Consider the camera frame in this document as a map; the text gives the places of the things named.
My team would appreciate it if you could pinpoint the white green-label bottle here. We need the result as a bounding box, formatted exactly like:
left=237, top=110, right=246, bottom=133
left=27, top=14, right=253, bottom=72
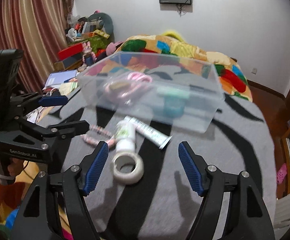
left=114, top=120, right=136, bottom=153

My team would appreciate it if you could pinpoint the small brown card packet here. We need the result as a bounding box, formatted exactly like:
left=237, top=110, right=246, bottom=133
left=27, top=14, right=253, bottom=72
left=108, top=81, right=130, bottom=92

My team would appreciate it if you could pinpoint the white tape roll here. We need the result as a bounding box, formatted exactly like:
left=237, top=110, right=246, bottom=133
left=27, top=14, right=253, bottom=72
left=111, top=152, right=144, bottom=185

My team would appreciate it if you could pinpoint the white ointment tube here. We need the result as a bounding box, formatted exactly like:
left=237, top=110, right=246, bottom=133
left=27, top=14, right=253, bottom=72
left=124, top=116, right=172, bottom=150

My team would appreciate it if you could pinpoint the pink white rope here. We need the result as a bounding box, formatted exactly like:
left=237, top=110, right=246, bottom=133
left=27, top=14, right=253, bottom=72
left=104, top=71, right=154, bottom=103

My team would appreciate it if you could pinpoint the teal round container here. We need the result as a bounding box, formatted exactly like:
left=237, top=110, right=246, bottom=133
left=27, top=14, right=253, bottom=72
left=157, top=87, right=190, bottom=118

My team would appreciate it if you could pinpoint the clear plastic storage box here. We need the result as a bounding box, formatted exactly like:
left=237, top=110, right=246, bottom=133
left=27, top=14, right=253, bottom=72
left=78, top=51, right=225, bottom=133

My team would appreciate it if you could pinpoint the hand holding left gripper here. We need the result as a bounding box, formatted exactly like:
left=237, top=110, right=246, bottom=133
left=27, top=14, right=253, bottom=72
left=7, top=158, right=24, bottom=176

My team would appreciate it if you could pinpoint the blue white booklet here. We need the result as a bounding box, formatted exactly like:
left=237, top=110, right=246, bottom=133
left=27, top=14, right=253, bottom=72
left=44, top=70, right=77, bottom=89

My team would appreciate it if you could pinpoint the red box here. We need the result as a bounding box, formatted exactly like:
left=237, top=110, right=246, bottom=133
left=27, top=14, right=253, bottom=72
left=57, top=43, right=83, bottom=61

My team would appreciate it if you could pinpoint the pink bunny toy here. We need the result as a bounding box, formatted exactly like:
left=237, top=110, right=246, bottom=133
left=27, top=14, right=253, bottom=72
left=82, top=41, right=96, bottom=67

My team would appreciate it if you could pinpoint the striped red curtain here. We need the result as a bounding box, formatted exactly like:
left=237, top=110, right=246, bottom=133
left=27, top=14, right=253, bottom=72
left=0, top=0, right=74, bottom=92

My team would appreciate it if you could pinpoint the grey green neck pillow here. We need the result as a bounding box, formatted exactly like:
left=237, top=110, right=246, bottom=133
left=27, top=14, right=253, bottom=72
left=87, top=12, right=114, bottom=42

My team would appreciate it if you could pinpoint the colourful patchwork quilt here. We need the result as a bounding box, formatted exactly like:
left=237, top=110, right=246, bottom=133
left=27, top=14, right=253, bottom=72
left=92, top=35, right=253, bottom=103

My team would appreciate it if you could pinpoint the yellow plush pillow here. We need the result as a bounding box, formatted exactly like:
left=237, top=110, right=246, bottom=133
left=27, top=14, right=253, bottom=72
left=162, top=30, right=185, bottom=42

